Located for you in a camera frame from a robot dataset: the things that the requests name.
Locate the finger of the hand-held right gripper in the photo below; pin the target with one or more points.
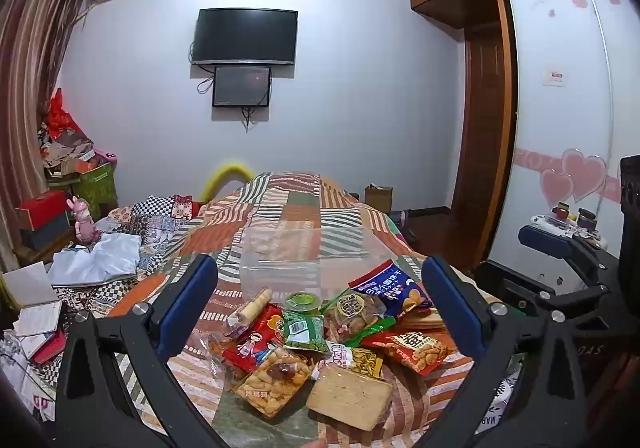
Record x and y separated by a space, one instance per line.
545 239
510 280

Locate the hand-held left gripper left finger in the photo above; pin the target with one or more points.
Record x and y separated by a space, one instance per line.
192 298

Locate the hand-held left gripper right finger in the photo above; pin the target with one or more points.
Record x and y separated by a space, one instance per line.
450 300

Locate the orange-tan snack packet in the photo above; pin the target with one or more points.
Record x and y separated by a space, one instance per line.
422 321

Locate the blue chips packet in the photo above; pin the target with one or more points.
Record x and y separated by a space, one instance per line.
395 290

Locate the white rice roll packet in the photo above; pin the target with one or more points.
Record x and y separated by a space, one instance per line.
248 312

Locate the red broad bean packet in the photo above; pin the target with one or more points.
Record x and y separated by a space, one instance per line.
412 347

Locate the red cartoon snack packet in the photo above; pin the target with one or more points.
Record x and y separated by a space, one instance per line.
250 343

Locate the clear plastic container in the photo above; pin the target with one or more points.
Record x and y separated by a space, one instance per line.
280 273

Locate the clear nut packet green edges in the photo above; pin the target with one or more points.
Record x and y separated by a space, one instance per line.
352 315

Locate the green jelly cup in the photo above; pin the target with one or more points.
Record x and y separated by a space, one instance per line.
302 301

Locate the bread slice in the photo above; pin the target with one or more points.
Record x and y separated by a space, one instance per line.
347 395

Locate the small red jar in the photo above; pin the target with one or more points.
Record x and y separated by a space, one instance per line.
563 211

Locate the dark glass jar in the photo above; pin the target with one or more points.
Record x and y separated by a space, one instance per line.
586 219

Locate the clear orange snack packet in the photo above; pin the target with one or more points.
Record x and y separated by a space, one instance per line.
212 347

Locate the checkered patchwork cloth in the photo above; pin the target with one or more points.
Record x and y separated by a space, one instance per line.
150 215

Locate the white plastic sheet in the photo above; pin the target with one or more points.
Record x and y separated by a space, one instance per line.
95 260

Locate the yellow stick snack packet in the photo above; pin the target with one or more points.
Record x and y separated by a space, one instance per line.
357 360

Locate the printed white cloth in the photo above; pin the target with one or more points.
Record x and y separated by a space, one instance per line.
506 395

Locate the white sliding door pink hearts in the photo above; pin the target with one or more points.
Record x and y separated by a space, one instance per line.
560 128

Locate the clear fried cracker packet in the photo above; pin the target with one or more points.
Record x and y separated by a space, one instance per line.
272 380

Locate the green pea packet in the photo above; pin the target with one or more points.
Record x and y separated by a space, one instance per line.
304 332

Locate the brown cardboard box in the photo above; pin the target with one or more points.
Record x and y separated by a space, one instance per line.
378 198

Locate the yellow foam tube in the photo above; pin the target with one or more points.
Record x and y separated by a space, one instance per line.
225 173

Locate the pink toy figure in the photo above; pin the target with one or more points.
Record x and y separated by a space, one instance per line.
82 223

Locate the patchwork striped blanket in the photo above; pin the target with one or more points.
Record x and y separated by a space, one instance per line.
300 218

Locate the green patterned box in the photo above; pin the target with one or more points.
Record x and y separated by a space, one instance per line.
97 185

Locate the red book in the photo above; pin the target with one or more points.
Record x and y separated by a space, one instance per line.
49 347

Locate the dark grey box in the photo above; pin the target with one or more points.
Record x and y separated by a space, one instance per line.
47 233

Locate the open white notebook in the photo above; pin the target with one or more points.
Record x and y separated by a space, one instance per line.
30 293

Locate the white paper sticker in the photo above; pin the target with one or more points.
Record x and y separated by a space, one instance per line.
553 77

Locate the red box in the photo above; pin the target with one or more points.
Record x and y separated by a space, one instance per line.
42 208

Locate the pile of paper bags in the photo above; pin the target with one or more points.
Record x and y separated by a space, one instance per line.
65 151

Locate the red plastic bag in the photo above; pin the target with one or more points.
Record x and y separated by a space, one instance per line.
60 116

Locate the striped brown curtain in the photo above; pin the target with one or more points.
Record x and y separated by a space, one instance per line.
30 68

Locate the small black wall monitor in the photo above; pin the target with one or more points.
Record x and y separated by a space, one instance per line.
241 87

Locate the black wall television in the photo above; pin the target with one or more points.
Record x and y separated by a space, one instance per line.
245 36

